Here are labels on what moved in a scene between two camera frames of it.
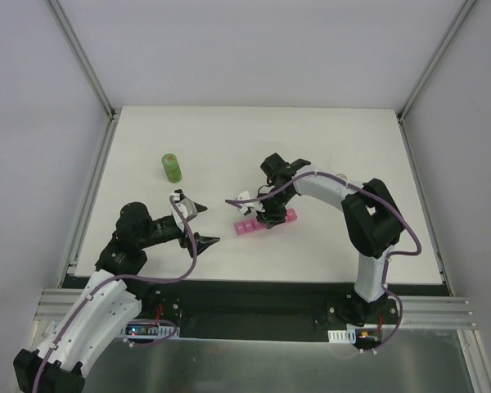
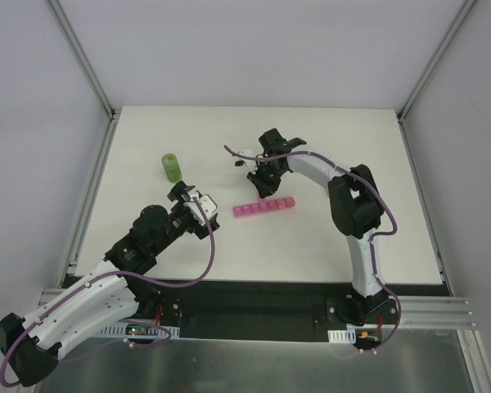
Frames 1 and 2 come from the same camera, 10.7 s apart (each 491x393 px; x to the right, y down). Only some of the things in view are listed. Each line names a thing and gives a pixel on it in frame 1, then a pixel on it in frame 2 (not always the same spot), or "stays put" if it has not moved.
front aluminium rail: x=58 y=306 stays put
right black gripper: x=270 y=213 → x=265 y=175
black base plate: x=216 y=304 stays put
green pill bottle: x=172 y=169 stays put
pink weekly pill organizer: x=244 y=228 → x=263 y=205
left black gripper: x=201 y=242 → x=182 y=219
